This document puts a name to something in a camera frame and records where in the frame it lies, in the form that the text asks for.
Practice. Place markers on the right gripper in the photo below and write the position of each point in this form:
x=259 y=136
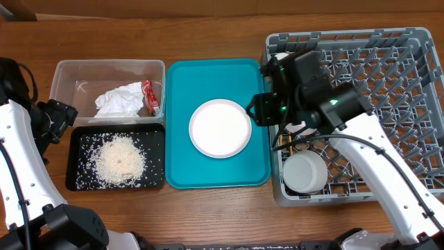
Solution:
x=263 y=107

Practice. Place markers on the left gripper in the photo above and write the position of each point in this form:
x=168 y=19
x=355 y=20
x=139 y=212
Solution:
x=63 y=116

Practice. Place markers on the pink bowl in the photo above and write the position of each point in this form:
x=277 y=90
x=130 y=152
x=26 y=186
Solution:
x=300 y=129

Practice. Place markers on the white cup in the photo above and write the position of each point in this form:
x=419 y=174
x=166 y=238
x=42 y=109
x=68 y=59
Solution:
x=281 y=56

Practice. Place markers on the white plate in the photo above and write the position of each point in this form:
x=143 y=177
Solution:
x=220 y=128

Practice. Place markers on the grey bowl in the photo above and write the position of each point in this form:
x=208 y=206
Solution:
x=305 y=172

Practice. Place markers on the white rice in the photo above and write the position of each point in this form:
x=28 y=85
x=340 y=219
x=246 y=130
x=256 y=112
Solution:
x=109 y=161

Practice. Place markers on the white napkin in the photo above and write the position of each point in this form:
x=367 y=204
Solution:
x=124 y=101

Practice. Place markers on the red sauce packet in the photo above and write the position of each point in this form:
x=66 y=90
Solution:
x=151 y=102

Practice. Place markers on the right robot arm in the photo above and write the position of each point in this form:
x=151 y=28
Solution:
x=301 y=92

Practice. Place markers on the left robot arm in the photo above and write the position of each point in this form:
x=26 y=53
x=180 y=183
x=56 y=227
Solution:
x=37 y=215

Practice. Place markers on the clear plastic bin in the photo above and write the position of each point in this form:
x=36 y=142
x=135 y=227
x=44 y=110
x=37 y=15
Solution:
x=79 y=83

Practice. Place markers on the black tray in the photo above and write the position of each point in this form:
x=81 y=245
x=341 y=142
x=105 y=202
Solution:
x=83 y=130

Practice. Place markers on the teal serving tray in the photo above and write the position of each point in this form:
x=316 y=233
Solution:
x=189 y=84

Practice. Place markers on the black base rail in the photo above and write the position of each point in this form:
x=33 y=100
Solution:
x=303 y=245

